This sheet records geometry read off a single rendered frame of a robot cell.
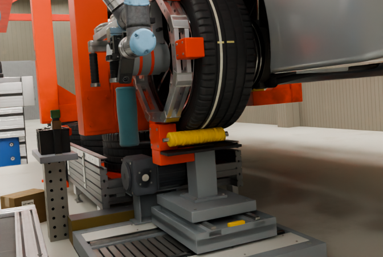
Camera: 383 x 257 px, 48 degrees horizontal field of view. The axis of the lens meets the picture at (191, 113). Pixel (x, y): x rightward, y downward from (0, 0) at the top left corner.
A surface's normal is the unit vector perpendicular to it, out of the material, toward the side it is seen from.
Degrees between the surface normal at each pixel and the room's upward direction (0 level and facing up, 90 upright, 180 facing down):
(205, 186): 90
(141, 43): 90
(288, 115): 90
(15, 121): 90
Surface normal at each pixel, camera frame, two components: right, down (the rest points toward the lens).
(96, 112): 0.42, 0.01
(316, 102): -0.92, 0.08
